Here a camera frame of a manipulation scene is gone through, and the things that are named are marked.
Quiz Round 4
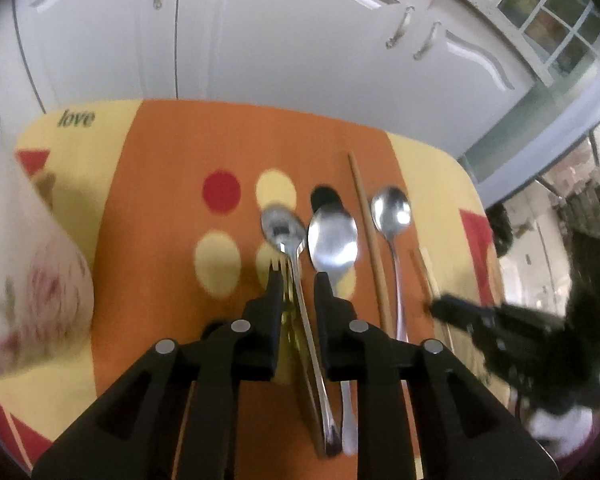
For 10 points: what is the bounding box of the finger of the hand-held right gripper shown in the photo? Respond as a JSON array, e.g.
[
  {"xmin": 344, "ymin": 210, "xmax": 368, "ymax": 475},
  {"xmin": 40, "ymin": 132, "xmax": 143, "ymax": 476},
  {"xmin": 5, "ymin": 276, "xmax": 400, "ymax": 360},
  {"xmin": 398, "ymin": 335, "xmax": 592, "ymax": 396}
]
[
  {"xmin": 442, "ymin": 294, "xmax": 502, "ymax": 317},
  {"xmin": 430, "ymin": 302, "xmax": 487, "ymax": 335}
]

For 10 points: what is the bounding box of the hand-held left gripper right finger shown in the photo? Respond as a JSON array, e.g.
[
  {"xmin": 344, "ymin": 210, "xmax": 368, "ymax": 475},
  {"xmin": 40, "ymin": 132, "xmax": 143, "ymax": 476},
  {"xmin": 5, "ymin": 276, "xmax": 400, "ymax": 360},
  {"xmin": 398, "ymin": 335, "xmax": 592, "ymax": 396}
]
[{"xmin": 313, "ymin": 270, "xmax": 562, "ymax": 480}]

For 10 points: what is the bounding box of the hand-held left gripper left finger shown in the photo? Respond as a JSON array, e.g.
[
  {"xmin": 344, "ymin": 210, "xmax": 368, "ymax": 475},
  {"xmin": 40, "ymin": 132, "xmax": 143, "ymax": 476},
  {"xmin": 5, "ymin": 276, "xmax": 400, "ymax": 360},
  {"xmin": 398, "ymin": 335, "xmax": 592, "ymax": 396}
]
[{"xmin": 31, "ymin": 264, "xmax": 285, "ymax": 480}]

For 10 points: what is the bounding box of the gold metal fork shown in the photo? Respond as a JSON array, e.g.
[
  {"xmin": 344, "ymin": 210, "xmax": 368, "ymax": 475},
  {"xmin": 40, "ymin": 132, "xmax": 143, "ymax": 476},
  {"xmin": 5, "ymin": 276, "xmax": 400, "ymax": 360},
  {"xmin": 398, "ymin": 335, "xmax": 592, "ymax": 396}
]
[{"xmin": 269, "ymin": 257, "xmax": 328, "ymax": 458}]

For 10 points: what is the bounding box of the large metal spoon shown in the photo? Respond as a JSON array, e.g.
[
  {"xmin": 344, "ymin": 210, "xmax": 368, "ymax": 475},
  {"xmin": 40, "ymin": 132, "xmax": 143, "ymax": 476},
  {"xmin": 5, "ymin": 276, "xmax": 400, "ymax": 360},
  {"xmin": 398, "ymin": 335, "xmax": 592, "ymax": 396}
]
[{"xmin": 307, "ymin": 207, "xmax": 359, "ymax": 457}]

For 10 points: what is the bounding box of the person's right forearm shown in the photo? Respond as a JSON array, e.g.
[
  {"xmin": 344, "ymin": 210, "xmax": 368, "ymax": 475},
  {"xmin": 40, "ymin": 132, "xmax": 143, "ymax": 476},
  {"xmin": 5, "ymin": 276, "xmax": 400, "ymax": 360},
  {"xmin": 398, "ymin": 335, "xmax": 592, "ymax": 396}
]
[{"xmin": 527, "ymin": 407, "xmax": 598, "ymax": 456}]

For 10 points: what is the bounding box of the black plastic bag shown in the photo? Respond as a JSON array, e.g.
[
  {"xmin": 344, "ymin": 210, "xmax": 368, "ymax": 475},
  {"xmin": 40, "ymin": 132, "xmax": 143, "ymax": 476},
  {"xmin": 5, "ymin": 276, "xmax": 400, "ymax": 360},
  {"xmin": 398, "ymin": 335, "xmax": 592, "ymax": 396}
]
[{"xmin": 486, "ymin": 203, "xmax": 514, "ymax": 257}]

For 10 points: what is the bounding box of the orange yellow printed tablecloth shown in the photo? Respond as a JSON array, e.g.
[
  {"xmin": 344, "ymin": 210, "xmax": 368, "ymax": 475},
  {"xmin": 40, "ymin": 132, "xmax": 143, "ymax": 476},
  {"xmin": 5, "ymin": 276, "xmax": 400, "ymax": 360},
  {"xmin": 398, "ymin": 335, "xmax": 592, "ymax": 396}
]
[{"xmin": 0, "ymin": 99, "xmax": 506, "ymax": 480}]

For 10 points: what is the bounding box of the white cabinet door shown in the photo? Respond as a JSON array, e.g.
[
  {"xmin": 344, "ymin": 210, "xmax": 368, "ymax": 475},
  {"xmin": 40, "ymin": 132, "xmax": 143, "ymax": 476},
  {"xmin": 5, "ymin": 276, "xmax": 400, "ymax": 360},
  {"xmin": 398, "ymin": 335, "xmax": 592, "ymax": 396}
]
[
  {"xmin": 410, "ymin": 0, "xmax": 538, "ymax": 161},
  {"xmin": 172, "ymin": 0, "xmax": 441, "ymax": 156},
  {"xmin": 10, "ymin": 0, "xmax": 183, "ymax": 111},
  {"xmin": 0, "ymin": 0, "xmax": 48, "ymax": 116}
]

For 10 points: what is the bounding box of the white framed glass door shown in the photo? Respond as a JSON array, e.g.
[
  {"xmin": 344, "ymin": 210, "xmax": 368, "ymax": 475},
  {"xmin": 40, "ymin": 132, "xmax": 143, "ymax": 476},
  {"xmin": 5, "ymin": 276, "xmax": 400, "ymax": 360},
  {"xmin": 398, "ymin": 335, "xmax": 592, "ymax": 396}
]
[{"xmin": 467, "ymin": 0, "xmax": 600, "ymax": 88}]

